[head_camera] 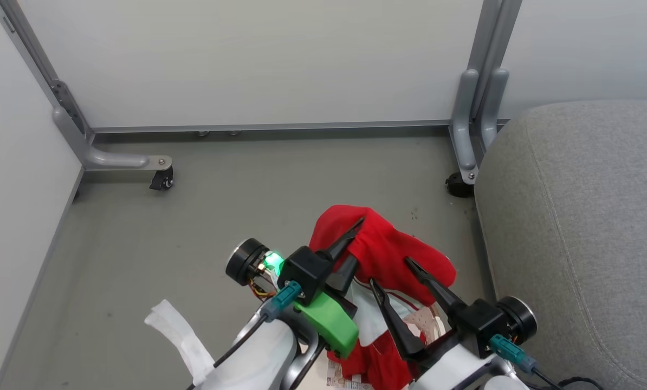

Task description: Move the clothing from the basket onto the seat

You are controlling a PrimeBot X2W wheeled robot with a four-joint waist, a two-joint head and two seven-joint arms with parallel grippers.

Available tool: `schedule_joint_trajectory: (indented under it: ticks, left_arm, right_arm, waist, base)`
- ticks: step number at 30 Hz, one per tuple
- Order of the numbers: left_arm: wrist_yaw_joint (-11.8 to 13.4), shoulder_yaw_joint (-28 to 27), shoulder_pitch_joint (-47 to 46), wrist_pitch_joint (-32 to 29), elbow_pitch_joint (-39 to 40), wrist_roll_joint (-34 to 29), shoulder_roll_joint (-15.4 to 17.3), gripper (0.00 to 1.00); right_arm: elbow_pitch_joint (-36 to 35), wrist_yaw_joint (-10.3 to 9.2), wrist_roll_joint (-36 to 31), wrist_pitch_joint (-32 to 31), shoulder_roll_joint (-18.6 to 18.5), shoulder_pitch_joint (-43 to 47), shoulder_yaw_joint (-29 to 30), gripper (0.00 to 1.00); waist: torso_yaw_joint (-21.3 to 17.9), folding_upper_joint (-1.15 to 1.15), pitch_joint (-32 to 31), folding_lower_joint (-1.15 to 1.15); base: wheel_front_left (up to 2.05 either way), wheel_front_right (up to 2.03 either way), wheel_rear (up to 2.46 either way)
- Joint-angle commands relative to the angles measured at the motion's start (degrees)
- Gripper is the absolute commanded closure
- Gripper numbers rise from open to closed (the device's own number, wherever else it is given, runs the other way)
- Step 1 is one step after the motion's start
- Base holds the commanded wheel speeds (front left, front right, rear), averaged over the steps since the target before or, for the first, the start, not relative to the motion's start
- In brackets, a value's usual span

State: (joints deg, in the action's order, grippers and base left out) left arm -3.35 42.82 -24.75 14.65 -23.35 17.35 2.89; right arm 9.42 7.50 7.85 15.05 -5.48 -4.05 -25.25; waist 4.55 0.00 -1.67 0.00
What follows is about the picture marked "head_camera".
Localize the black caster wheel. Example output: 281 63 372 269
150 166 174 191
445 172 476 198

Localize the grey wheeled partition frame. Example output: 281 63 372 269
0 0 173 172

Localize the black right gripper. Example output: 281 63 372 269
371 257 538 359

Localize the grey partition bottom rail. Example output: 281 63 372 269
92 120 453 135

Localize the white fabric strap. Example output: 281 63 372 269
144 300 216 385

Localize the grey upright partition post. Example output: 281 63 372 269
448 0 523 186

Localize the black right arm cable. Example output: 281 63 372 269
489 334 603 390

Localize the printed paper label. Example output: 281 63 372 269
326 357 368 390

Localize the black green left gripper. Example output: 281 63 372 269
226 218 365 358

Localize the white perforated laundry basket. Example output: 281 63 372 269
405 306 448 347

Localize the grey fabric sofa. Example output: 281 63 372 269
474 100 647 390

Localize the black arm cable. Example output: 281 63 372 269
489 334 603 390
185 282 302 390

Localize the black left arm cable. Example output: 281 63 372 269
185 282 302 390

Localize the red and white garment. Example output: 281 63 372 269
308 204 457 390

